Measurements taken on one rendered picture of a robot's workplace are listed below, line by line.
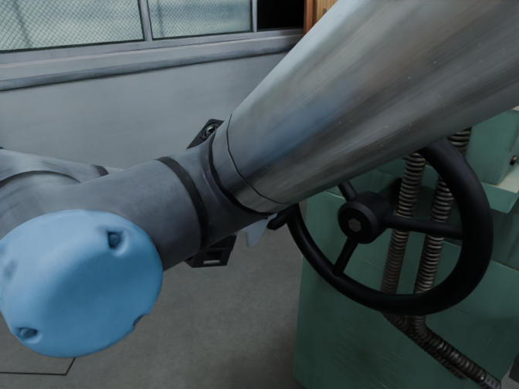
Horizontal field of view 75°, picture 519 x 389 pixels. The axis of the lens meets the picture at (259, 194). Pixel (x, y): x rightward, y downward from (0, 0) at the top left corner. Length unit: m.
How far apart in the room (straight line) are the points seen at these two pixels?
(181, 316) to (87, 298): 1.24
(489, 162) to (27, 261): 0.45
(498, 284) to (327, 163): 0.53
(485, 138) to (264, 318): 1.08
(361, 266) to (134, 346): 0.89
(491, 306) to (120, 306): 0.60
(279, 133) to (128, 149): 1.50
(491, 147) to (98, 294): 0.42
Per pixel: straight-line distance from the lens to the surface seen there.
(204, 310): 1.43
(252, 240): 0.46
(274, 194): 0.20
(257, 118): 0.18
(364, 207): 0.44
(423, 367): 0.85
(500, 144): 0.47
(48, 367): 1.45
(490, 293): 0.68
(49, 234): 0.19
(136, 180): 0.22
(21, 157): 0.31
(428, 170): 0.50
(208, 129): 0.38
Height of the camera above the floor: 1.06
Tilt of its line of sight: 30 degrees down
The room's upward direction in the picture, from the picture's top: straight up
